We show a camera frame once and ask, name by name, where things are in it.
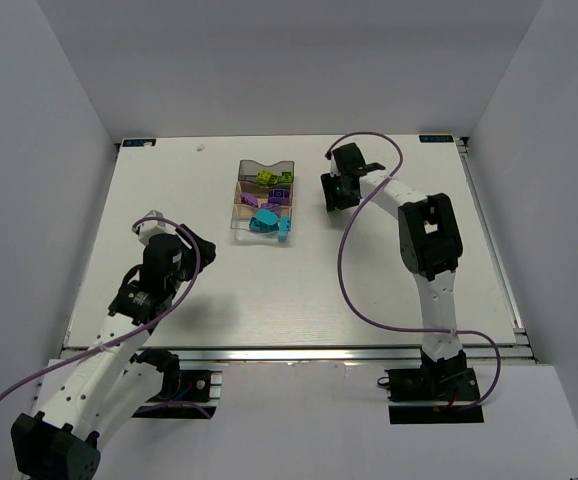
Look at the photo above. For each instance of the grey transparent container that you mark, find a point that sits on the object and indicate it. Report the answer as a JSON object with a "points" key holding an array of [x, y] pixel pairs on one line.
{"points": [[249, 169]]}

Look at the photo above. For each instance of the cyan lego brick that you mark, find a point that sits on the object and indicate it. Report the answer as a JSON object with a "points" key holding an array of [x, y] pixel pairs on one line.
{"points": [[284, 228]]}

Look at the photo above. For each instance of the corner label sticker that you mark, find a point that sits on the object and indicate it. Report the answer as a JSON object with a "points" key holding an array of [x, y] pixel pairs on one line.
{"points": [[435, 138], [138, 143]]}

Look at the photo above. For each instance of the small cyan square lego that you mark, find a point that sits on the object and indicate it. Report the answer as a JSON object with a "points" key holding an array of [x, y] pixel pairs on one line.
{"points": [[255, 225]]}

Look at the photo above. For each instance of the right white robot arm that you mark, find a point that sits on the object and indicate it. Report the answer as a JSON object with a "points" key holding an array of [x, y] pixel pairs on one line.
{"points": [[430, 244]]}

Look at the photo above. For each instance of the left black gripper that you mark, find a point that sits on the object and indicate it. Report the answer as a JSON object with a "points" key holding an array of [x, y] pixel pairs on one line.
{"points": [[191, 251]]}

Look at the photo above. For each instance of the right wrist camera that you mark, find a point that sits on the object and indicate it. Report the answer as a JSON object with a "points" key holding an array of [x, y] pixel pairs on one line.
{"points": [[334, 171]]}

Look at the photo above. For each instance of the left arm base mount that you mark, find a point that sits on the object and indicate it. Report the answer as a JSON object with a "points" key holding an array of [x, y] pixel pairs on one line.
{"points": [[186, 392]]}

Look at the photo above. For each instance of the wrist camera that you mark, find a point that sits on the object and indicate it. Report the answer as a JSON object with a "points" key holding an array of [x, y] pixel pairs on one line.
{"points": [[334, 171], [150, 226]]}

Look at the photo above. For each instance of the clear transparent container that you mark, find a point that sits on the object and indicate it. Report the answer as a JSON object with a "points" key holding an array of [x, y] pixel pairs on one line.
{"points": [[243, 235]]}

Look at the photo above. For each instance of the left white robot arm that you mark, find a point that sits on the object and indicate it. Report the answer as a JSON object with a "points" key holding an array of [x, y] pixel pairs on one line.
{"points": [[118, 374]]}

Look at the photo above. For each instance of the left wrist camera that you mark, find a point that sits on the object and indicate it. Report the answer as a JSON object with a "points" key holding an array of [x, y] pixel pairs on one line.
{"points": [[150, 226]]}

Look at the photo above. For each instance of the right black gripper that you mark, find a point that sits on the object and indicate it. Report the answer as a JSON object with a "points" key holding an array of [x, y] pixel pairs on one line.
{"points": [[337, 189]]}

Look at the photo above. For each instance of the left corner label sticker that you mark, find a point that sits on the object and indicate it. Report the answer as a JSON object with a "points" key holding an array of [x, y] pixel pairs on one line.
{"points": [[138, 143]]}

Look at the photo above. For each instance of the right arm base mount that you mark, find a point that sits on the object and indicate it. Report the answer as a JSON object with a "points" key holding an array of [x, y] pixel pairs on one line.
{"points": [[435, 393]]}

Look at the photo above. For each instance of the right corner label sticker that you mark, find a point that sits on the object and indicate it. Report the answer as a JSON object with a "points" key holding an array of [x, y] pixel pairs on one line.
{"points": [[435, 138]]}

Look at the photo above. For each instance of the purple square lego brick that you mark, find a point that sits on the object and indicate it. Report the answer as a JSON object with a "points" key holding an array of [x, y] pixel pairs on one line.
{"points": [[281, 196]]}

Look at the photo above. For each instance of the long green lego brick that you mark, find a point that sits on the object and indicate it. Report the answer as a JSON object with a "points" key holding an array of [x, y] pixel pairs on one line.
{"points": [[266, 178]]}

